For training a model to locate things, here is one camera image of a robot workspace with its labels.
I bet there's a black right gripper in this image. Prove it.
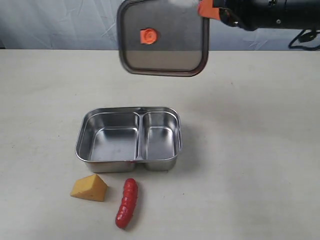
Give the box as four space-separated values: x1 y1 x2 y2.
197 0 260 32

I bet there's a yellow toy cheese wedge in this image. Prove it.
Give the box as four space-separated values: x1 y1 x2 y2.
70 174 108 202

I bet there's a stainless steel lunchbox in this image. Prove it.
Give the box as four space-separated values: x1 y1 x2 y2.
75 106 182 173

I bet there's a black cable behind table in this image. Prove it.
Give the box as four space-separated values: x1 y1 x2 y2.
287 28 320 52

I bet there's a smoky transparent lunchbox lid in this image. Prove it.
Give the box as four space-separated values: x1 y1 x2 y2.
116 0 210 77

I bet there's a red toy sausage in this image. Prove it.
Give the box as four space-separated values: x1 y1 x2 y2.
115 178 138 229

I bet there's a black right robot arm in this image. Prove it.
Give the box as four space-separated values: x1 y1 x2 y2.
197 0 320 31

